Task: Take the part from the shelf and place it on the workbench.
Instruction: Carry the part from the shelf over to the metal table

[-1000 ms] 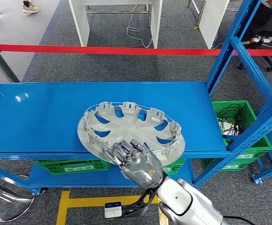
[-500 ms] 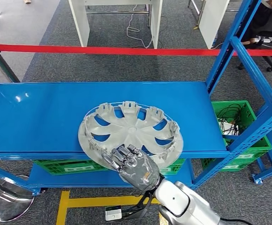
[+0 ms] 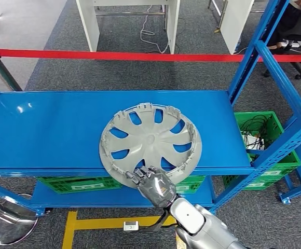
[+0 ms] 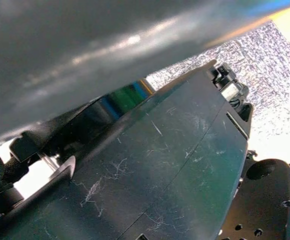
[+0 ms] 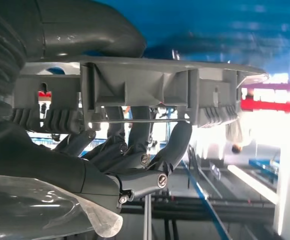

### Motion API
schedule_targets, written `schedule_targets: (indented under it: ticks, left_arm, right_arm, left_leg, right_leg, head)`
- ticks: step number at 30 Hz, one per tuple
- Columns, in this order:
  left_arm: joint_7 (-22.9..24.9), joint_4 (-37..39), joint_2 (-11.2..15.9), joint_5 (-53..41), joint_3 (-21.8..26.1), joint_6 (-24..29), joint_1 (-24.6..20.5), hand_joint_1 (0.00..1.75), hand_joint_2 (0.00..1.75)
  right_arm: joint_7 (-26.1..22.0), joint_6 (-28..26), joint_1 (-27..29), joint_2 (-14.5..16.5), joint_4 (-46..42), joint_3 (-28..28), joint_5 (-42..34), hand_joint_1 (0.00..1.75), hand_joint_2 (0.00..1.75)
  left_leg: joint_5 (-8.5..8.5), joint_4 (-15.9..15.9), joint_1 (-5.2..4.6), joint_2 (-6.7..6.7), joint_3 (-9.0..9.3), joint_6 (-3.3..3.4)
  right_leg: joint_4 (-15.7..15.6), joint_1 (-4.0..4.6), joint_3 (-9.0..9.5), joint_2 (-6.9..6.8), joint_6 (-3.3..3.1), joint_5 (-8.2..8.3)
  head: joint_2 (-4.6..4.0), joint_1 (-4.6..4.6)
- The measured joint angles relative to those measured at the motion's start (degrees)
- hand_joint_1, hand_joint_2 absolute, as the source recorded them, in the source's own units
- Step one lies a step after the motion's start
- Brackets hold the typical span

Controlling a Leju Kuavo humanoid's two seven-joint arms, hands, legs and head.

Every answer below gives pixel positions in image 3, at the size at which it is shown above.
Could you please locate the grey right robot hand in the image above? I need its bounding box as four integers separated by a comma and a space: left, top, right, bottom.
125, 165, 178, 210

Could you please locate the grey plastic wheel hubcap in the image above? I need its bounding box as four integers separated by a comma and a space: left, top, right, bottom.
99, 102, 203, 189

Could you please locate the long blue metal shelf rack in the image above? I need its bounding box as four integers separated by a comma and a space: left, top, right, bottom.
0, 0, 301, 217

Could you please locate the green plastic crate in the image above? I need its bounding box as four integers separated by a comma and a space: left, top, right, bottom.
222, 173, 284, 191
175, 176, 206, 195
233, 110, 301, 179
37, 176, 123, 195

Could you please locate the white power adapter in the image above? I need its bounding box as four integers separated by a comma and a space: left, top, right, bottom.
243, 134, 265, 151

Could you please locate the red barrier belt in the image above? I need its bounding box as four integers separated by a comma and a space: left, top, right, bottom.
0, 48, 301, 63

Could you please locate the white desk with metal legs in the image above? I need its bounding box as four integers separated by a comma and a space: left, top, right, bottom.
207, 0, 255, 55

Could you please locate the chrome barrier stanchion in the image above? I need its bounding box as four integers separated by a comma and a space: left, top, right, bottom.
0, 194, 39, 246

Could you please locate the black office chair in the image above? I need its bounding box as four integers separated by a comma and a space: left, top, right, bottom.
263, 32, 301, 80

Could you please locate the dark barrier stanchion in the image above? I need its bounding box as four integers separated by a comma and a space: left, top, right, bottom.
0, 41, 23, 93

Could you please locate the person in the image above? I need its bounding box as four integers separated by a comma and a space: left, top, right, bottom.
265, 0, 301, 49

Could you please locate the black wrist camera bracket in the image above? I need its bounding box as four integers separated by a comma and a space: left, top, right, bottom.
137, 210, 177, 231

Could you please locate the black cable bundle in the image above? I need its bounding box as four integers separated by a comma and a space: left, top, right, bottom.
240, 115, 274, 150

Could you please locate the white floor cable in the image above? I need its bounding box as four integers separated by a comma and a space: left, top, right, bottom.
139, 5, 170, 54

